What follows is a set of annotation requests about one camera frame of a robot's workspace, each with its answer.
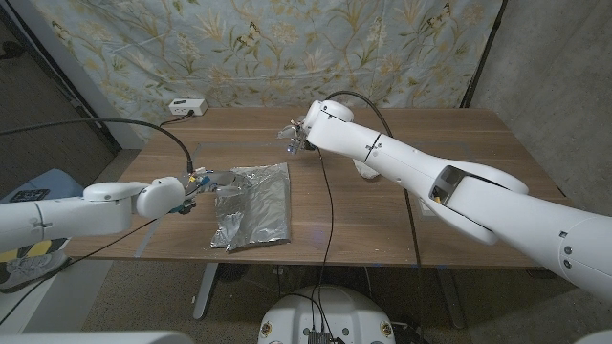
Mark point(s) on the white robot chest panel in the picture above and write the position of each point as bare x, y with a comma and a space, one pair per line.
95, 338

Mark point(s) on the grey sneaker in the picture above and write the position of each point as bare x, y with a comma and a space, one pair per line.
28, 272

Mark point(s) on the white domed robot base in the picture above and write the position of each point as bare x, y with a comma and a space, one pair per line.
354, 310

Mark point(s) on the black backdrop stand pole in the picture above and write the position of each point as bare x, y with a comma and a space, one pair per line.
480, 57

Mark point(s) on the crinkled aluminum foil sheet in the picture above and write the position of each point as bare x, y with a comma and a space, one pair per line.
263, 210

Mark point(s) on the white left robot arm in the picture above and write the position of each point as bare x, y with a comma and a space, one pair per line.
81, 215

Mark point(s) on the white table leg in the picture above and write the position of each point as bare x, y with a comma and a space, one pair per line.
205, 291

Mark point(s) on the white power outlet box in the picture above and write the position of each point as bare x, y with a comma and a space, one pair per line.
187, 107

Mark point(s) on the grey table leg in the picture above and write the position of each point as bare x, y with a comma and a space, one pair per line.
449, 296

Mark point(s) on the flat grey labelled box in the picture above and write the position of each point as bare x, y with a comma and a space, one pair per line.
425, 209

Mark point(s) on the crumpled white tissue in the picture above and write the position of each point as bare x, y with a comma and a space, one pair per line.
364, 171

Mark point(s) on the grey electronics module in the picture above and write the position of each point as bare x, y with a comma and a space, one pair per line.
318, 337

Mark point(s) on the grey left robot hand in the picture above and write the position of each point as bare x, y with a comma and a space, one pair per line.
222, 180

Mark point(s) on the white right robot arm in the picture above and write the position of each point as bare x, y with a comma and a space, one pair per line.
478, 205

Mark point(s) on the floral print backdrop cloth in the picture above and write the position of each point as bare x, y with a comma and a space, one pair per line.
334, 48

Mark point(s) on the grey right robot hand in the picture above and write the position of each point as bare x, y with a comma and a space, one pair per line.
297, 136

